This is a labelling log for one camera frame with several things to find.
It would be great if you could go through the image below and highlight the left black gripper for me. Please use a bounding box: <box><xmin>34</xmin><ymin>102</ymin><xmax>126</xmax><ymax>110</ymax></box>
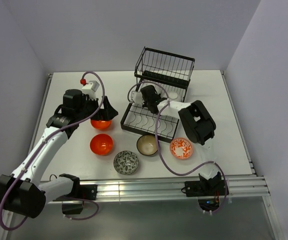
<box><xmin>76</xmin><ymin>95</ymin><xmax>118</xmax><ymax>122</ymax></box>

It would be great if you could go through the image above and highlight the brown beige bowl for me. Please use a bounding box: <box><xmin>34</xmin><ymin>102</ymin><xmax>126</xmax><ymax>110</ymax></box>
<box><xmin>136</xmin><ymin>135</ymin><xmax>158</xmax><ymax>157</ymax></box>

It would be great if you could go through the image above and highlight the black white patterned bowl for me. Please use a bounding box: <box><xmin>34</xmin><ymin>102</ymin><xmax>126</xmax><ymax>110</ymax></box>
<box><xmin>113</xmin><ymin>150</ymin><xmax>139</xmax><ymax>175</ymax></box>

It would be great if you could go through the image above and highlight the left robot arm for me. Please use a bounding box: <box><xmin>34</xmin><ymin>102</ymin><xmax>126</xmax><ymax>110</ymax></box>
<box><xmin>0</xmin><ymin>89</ymin><xmax>118</xmax><ymax>219</ymax></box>

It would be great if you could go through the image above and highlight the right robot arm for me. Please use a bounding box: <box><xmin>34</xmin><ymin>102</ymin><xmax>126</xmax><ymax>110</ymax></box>
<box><xmin>140</xmin><ymin>84</ymin><xmax>226</xmax><ymax>195</ymax></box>

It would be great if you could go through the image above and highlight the far orange bowl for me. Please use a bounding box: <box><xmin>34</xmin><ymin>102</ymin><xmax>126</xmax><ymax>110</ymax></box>
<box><xmin>90</xmin><ymin>120</ymin><xmax>112</xmax><ymax>131</ymax></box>

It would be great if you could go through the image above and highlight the near orange bowl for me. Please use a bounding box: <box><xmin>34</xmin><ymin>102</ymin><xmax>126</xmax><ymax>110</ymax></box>
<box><xmin>90</xmin><ymin>133</ymin><xmax>114</xmax><ymax>156</ymax></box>

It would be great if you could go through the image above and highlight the orange white patterned bowl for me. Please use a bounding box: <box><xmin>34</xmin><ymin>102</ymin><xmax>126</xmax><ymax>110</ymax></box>
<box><xmin>169</xmin><ymin>137</ymin><xmax>193</xmax><ymax>160</ymax></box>

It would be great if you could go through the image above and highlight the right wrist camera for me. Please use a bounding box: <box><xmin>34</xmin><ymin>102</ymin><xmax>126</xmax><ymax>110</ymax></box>
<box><xmin>130</xmin><ymin>90</ymin><xmax>144</xmax><ymax>105</ymax></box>

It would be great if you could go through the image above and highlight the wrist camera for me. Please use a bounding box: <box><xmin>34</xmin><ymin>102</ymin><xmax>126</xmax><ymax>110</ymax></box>
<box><xmin>80</xmin><ymin>78</ymin><xmax>99</xmax><ymax>100</ymax></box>
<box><xmin>130</xmin><ymin>90</ymin><xmax>144</xmax><ymax>105</ymax></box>

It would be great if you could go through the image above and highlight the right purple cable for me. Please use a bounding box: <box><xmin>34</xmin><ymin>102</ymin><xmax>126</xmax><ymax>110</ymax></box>
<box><xmin>127</xmin><ymin>80</ymin><xmax>229</xmax><ymax>215</ymax></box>

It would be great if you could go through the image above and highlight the purple cable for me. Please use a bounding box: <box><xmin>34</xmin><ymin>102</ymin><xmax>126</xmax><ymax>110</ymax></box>
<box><xmin>0</xmin><ymin>71</ymin><xmax>106</xmax><ymax>231</ymax></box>
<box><xmin>127</xmin><ymin>80</ymin><xmax>229</xmax><ymax>215</ymax></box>

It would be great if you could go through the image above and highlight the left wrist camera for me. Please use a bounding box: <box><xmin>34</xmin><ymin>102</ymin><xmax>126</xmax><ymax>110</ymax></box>
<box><xmin>80</xmin><ymin>78</ymin><xmax>99</xmax><ymax>100</ymax></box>

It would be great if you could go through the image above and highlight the black wire dish rack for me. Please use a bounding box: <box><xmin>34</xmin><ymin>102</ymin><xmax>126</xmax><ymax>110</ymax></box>
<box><xmin>121</xmin><ymin>47</ymin><xmax>195</xmax><ymax>135</ymax></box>

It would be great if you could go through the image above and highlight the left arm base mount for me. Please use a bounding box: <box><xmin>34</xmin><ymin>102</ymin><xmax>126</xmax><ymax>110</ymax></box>
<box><xmin>54</xmin><ymin>184</ymin><xmax>99</xmax><ymax>220</ymax></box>

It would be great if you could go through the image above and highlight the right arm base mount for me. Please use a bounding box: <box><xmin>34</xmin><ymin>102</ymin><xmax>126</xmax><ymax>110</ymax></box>
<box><xmin>181</xmin><ymin>180</ymin><xmax>229</xmax><ymax>197</ymax></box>

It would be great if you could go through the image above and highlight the aluminium mounting rail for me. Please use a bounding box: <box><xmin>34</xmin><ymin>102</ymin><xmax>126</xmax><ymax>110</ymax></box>
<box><xmin>43</xmin><ymin>174</ymin><xmax>271</xmax><ymax>205</ymax></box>

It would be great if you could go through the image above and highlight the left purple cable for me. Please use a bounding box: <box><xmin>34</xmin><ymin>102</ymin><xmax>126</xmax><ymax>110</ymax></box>
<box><xmin>0</xmin><ymin>71</ymin><xmax>106</xmax><ymax>231</ymax></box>

